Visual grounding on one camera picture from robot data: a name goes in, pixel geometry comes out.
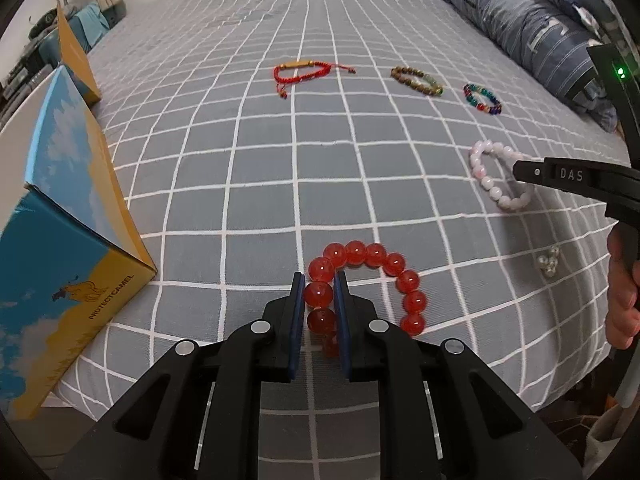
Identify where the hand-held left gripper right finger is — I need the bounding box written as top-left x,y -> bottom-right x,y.
335,271 -> 585,480

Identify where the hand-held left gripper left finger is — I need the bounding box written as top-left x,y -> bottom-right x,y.
55,272 -> 306,480

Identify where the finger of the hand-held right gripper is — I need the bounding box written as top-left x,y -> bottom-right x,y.
512,158 -> 549,185

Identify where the pink bead bracelet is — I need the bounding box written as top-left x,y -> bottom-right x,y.
468,140 -> 535,211

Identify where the red large bead bracelet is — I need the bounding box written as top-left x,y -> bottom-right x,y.
303,240 -> 428,359

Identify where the person's right hand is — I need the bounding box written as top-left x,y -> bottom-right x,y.
606,229 -> 640,352

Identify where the small pearl bead cluster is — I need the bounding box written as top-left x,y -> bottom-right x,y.
535,247 -> 561,278

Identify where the grey checked bed sheet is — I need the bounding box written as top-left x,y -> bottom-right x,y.
52,0 -> 632,417

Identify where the grey striped pillow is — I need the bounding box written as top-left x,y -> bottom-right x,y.
419,0 -> 619,134

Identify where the white pipe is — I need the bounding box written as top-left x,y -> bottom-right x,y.
614,355 -> 640,413

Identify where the blue and yellow cardboard box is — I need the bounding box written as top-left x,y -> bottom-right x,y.
0,0 -> 159,422

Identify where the beige bag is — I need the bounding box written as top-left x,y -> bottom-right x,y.
580,400 -> 640,480

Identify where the teal cloth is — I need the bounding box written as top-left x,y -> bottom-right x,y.
69,2 -> 110,53

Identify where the multicolour bead bracelet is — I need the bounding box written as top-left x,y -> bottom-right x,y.
462,83 -> 503,118

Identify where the brown bead bracelet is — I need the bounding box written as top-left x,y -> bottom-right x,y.
390,65 -> 445,98

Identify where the red cord bracelet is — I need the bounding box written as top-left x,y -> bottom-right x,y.
273,61 -> 356,100

